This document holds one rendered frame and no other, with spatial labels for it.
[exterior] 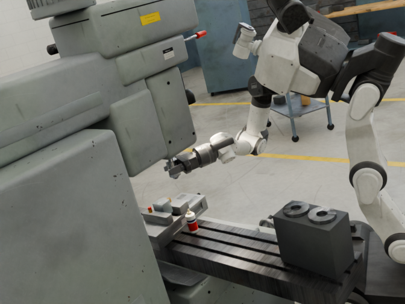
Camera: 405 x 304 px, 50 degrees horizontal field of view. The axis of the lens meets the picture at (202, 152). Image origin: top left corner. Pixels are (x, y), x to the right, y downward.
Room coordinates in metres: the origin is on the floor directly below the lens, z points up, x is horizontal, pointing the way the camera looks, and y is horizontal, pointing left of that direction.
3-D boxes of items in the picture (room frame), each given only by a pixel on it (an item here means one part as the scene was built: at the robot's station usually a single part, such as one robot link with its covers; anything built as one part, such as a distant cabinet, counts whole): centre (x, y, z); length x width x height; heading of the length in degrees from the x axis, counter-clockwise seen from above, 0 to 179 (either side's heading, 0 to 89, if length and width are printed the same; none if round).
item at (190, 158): (1.65, 0.04, 1.23); 0.13 x 0.12 x 0.10; 21
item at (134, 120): (1.48, 0.27, 1.47); 0.24 x 0.19 x 0.26; 46
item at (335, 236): (1.25, -0.29, 1.01); 0.22 x 0.12 x 0.20; 39
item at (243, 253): (1.58, 0.08, 0.87); 1.24 x 0.23 x 0.08; 46
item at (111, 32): (1.61, 0.14, 1.81); 0.47 x 0.26 x 0.16; 136
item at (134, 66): (1.59, 0.16, 1.68); 0.34 x 0.24 x 0.10; 136
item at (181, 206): (1.76, 0.19, 1.00); 0.15 x 0.06 x 0.04; 48
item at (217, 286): (1.62, 0.13, 0.77); 0.50 x 0.35 x 0.12; 136
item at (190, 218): (1.65, 0.12, 0.97); 0.04 x 0.04 x 0.11
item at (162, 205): (1.72, 0.23, 1.03); 0.06 x 0.05 x 0.06; 48
